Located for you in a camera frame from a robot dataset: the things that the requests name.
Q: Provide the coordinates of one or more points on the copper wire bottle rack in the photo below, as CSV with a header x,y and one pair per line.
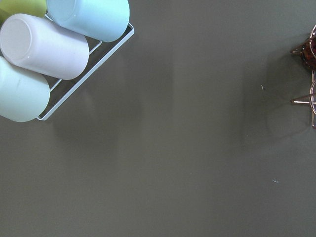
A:
x,y
309,99

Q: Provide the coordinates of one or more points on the tea bottle in rack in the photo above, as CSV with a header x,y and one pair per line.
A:
x,y
309,53

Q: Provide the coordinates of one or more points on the yellow green cup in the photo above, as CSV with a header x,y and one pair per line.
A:
x,y
31,7

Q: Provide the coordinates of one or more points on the light blue cup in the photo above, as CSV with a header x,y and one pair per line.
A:
x,y
104,20

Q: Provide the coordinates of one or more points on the white wire cup rack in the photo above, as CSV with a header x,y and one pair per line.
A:
x,y
99,53

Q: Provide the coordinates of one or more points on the white cup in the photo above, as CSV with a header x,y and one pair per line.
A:
x,y
39,45

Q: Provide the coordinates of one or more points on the mint green cup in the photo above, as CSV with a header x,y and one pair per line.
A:
x,y
24,94

